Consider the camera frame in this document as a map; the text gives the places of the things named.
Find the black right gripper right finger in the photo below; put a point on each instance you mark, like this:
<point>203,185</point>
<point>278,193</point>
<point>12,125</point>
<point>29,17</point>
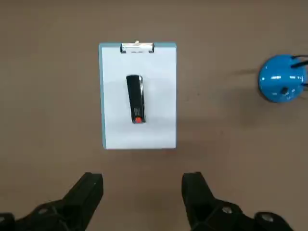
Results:
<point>207,211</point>

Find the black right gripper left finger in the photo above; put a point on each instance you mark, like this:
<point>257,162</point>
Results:
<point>72,211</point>

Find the black stapler with red end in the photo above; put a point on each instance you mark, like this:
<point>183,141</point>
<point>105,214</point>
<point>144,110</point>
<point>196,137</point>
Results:
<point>136,98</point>

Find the blue clipboard with metal clip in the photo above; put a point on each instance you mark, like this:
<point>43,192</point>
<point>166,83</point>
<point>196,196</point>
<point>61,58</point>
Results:
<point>103,144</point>

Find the blue gooseneck desk lamp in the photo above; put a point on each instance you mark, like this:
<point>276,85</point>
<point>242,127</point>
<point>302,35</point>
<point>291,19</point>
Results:
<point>276,79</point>

